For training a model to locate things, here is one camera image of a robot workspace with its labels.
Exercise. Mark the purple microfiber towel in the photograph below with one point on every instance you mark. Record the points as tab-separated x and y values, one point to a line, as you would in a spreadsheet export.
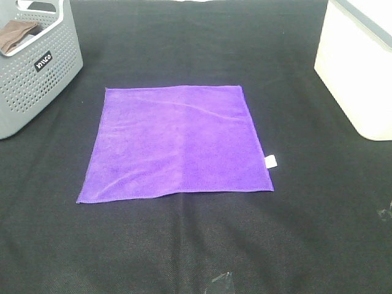
153	142

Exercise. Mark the black table cloth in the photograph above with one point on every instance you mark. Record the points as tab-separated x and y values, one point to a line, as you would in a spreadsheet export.
320	231

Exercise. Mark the grey perforated plastic basket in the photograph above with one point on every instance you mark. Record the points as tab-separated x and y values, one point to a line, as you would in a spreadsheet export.
36	71

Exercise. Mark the white plastic bin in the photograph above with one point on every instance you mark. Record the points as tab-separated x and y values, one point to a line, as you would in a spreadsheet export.
354	62

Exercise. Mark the clear tape piece bottom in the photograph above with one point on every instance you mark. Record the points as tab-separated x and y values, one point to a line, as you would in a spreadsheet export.
222	284

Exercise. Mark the clear tape piece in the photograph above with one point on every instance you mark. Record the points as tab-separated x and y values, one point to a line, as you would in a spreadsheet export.
222	284
385	214

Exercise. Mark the brown cloth in basket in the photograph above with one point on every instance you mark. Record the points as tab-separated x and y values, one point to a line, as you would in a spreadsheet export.
15	31

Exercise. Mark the clear tape piece right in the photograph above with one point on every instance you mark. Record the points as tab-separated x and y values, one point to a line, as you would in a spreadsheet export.
385	214

